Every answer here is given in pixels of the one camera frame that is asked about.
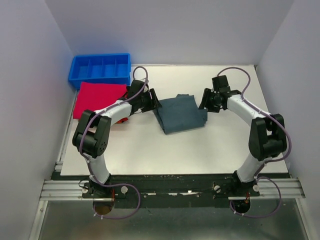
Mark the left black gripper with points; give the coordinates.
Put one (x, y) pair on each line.
(154, 102)

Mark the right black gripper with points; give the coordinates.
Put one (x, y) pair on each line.
(205, 103)

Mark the grey blue t shirt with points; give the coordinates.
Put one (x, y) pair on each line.
(180, 114)

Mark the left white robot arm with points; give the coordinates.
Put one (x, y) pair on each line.
(93, 130)

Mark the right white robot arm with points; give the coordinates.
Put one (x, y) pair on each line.
(267, 138)

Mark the blue plastic divided bin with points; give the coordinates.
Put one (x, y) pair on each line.
(112, 68)

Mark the folded magenta t shirt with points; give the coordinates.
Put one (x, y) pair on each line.
(96, 96)

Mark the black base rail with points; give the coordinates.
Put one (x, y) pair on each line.
(170, 190)

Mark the aluminium extrusion frame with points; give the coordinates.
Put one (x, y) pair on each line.
(139, 146)

